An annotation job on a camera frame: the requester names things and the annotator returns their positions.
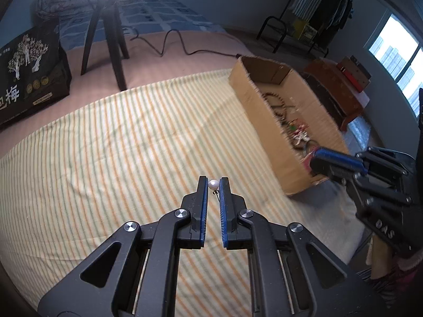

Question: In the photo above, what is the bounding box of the black power cable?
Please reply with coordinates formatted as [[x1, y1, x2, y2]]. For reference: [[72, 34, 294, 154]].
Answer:
[[123, 27, 244, 57]]

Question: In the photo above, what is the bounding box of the pearl bracelet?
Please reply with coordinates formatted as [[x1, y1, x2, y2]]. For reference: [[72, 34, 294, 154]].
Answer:
[[290, 132, 311, 146]]

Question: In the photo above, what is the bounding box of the pearl earring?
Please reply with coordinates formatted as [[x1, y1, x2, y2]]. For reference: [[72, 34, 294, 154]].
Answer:
[[208, 179, 220, 201]]

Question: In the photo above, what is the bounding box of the dark metal bangle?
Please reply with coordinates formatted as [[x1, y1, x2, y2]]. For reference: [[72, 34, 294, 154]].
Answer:
[[302, 139, 320, 156]]

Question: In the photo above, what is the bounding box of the black tripod stand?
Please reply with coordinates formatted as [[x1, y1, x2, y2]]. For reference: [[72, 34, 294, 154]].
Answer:
[[81, 0, 130, 91]]

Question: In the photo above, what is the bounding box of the window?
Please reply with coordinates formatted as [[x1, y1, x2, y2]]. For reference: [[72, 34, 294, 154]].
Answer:
[[365, 12, 422, 115]]

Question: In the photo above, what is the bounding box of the cardboard box tray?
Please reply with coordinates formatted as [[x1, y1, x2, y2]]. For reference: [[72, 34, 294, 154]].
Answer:
[[229, 56, 348, 195]]

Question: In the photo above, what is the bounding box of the black printed bag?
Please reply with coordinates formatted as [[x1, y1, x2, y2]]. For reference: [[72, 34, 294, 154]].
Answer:
[[0, 19, 72, 129]]

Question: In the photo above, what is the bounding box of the brown wooden bead necklace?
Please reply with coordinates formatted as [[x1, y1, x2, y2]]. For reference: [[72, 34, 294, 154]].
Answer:
[[260, 91, 298, 125]]

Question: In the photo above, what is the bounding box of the yellow crate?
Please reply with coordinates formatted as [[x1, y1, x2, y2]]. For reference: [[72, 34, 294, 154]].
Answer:
[[292, 19, 317, 42]]

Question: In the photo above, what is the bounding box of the black clothes rack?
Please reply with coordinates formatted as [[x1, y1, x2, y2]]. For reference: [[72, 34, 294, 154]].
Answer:
[[256, 0, 353, 57]]

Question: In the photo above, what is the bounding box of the red strap wristwatch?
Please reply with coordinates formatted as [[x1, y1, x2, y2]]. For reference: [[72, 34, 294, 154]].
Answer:
[[302, 152, 317, 177]]

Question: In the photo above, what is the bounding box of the red and tan box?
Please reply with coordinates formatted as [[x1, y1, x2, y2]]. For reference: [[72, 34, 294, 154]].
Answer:
[[336, 55, 371, 92]]

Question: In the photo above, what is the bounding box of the yellow striped cloth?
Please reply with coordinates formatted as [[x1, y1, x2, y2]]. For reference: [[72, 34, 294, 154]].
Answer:
[[1, 69, 364, 307]]

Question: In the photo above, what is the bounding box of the orange covered low table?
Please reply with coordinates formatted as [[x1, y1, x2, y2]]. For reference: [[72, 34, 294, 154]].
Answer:
[[302, 58, 370, 131]]

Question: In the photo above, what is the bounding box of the green pendant red cord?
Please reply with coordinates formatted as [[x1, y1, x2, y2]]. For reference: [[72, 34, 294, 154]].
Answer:
[[284, 121, 310, 135]]

